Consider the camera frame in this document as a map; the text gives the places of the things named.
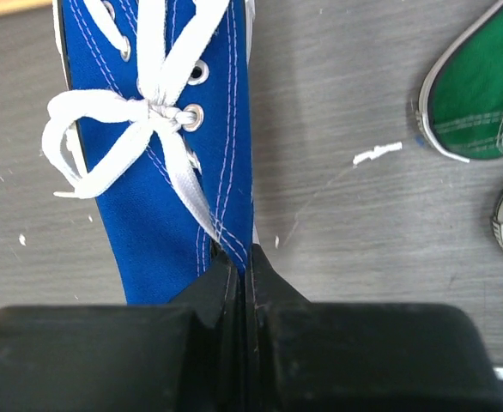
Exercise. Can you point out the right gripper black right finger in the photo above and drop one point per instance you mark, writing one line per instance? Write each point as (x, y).
(325, 356)

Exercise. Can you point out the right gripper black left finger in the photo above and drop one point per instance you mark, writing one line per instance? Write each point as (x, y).
(173, 357)

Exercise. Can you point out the wood grain shoe cabinet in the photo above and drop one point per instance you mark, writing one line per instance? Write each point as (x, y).
(8, 7)

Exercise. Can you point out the blue sneaker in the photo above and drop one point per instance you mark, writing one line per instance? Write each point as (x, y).
(155, 126)

